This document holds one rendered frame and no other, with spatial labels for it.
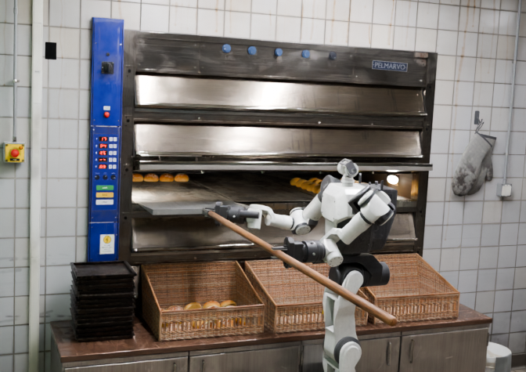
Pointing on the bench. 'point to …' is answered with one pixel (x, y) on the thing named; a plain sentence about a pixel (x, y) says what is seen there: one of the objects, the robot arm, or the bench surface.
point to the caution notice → (106, 243)
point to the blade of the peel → (182, 207)
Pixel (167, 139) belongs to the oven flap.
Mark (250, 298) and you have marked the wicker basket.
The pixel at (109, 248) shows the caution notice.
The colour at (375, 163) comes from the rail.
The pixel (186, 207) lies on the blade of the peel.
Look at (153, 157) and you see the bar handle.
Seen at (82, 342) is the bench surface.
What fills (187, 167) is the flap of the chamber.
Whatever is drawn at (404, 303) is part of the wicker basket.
